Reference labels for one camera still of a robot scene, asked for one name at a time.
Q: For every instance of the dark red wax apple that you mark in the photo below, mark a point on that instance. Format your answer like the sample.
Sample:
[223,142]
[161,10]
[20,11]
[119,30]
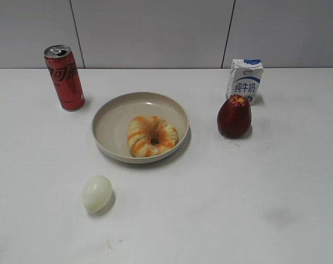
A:
[234,117]

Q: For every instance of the white peeled egg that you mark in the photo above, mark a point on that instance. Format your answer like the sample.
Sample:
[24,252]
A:
[96,193]

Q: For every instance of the red cola can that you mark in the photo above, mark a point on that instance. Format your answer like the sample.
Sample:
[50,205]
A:
[64,74]

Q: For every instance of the white blue milk carton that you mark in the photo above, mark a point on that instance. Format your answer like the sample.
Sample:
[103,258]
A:
[244,79]

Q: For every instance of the beige round plate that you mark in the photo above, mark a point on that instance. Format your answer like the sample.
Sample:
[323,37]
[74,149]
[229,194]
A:
[110,124]

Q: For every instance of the ring-shaped striped croissant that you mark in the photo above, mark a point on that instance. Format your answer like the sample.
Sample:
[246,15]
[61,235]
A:
[150,136]

